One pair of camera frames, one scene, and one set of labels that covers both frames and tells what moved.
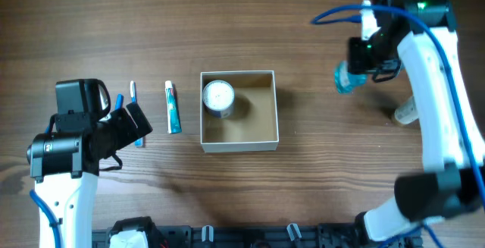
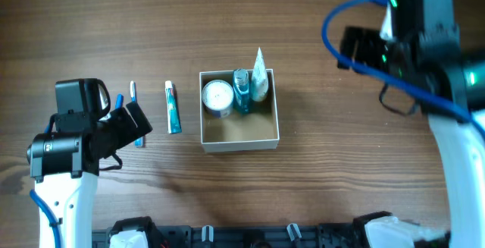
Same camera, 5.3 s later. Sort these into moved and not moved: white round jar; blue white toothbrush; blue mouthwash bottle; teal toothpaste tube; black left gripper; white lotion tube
Moved: white lotion tube; blue mouthwash bottle
Not moved: blue white toothbrush; white round jar; black left gripper; teal toothpaste tube
